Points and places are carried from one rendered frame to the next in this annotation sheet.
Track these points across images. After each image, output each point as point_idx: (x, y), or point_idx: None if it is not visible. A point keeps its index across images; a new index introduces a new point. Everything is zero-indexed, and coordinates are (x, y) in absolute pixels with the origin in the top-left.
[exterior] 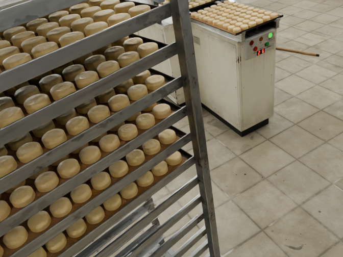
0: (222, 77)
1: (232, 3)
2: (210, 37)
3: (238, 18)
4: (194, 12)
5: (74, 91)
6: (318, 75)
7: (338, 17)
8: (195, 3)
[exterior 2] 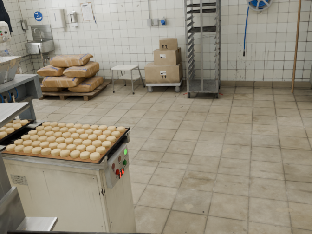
0: (75, 218)
1: (55, 124)
2: (48, 173)
3: (83, 141)
4: (11, 145)
5: None
6: (141, 174)
7: (118, 117)
8: (1, 132)
